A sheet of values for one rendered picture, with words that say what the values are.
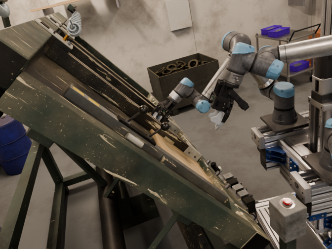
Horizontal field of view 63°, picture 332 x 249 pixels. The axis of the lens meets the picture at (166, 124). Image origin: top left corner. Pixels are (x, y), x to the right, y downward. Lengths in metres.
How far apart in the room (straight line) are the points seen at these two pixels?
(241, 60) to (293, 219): 0.77
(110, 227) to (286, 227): 0.99
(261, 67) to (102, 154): 0.65
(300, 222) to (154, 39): 4.45
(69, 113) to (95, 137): 0.10
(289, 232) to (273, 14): 4.91
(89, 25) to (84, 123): 4.61
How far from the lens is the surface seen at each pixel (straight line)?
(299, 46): 1.21
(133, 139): 1.10
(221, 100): 1.11
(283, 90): 1.74
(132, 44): 5.36
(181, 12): 5.25
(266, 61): 1.09
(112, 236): 1.74
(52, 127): 0.83
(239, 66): 1.08
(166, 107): 1.61
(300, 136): 1.87
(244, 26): 5.73
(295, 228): 1.48
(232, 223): 1.23
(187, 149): 1.72
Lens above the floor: 1.93
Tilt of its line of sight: 27 degrees down
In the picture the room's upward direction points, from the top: 13 degrees counter-clockwise
